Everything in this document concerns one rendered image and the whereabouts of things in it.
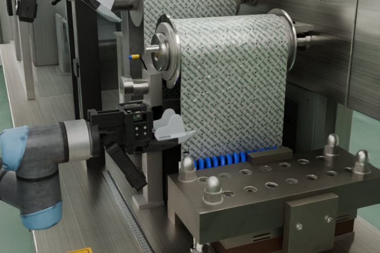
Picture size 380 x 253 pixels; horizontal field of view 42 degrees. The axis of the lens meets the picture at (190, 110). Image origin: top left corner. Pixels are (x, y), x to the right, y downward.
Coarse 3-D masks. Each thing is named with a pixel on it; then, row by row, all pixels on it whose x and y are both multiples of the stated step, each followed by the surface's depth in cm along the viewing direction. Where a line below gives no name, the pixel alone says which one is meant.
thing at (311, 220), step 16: (288, 208) 87; (304, 208) 87; (320, 208) 89; (336, 208) 90; (288, 224) 88; (304, 224) 88; (320, 224) 90; (288, 240) 88; (304, 240) 90; (320, 240) 91
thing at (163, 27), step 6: (162, 24) 97; (156, 30) 101; (162, 30) 98; (168, 30) 95; (168, 36) 95; (288, 36) 102; (288, 42) 102; (174, 48) 93; (288, 48) 103; (174, 54) 94; (288, 54) 103; (174, 60) 94; (174, 66) 95; (162, 72) 101; (168, 72) 97; (168, 78) 98
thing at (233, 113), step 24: (264, 72) 102; (192, 96) 97; (216, 96) 99; (240, 96) 101; (264, 96) 103; (192, 120) 99; (216, 120) 101; (240, 120) 103; (264, 120) 105; (192, 144) 100; (216, 144) 102; (240, 144) 105; (264, 144) 107
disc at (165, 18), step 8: (160, 16) 99; (168, 16) 95; (168, 24) 96; (176, 32) 92; (176, 40) 92; (176, 48) 93; (176, 56) 93; (176, 64) 94; (176, 72) 94; (168, 80) 99; (176, 80) 95
